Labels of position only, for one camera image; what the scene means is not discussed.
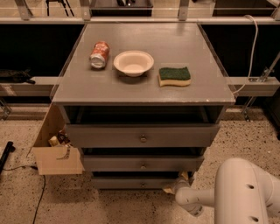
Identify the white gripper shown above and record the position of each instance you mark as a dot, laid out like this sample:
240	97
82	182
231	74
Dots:
180	185

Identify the grey bottom drawer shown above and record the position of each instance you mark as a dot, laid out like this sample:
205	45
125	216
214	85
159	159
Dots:
132	183

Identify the grey drawer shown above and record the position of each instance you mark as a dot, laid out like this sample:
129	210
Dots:
143	163
132	183
141	135

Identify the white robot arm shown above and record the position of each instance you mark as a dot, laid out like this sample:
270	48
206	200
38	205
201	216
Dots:
243	193

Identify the grey middle drawer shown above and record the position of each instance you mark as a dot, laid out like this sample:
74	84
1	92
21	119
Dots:
143	163

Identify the grey top drawer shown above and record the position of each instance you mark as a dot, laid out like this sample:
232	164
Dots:
141	135

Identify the grey drawer cabinet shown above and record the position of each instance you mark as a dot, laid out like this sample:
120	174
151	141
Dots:
88	96

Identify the green yellow sponge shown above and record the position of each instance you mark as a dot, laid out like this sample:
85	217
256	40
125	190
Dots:
171	76

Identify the white paper bowl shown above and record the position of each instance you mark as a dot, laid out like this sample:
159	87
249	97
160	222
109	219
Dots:
133	63

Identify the snack packets in box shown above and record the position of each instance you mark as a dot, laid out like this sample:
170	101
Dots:
60	139

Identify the cardboard box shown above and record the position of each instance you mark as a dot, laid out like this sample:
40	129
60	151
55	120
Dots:
51	156

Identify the orange soda can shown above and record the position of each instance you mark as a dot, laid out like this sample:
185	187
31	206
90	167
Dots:
100	55

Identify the black pole on floor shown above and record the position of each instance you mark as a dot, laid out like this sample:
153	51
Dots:
9	148

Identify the metal frame rail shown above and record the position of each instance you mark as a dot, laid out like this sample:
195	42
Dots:
34	12

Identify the black object on rail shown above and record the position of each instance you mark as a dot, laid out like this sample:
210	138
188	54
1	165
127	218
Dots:
16	76

